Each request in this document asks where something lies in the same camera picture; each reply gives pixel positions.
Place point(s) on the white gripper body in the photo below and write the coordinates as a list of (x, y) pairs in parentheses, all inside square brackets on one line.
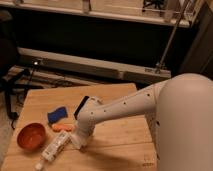
[(83, 135)]

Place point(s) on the white ceramic cup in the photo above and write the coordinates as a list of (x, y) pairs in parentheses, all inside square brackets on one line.
[(78, 141)]

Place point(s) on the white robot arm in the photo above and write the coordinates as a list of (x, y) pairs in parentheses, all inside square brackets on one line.
[(184, 115)]

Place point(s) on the white tube bottle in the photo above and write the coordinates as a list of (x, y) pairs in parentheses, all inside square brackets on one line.
[(53, 149)]

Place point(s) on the orange carrot toy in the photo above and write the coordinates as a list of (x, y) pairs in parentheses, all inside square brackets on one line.
[(59, 127)]

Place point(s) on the blue sponge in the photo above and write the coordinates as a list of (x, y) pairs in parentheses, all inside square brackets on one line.
[(56, 115)]

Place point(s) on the black rectangular block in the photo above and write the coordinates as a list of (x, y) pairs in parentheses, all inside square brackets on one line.
[(80, 106)]

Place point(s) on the orange bowl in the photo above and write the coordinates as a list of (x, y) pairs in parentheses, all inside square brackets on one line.
[(31, 137)]

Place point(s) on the black chair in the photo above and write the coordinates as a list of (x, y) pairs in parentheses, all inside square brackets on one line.
[(9, 57)]

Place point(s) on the metal pole stand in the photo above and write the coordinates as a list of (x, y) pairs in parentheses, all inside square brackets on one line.
[(159, 65)]

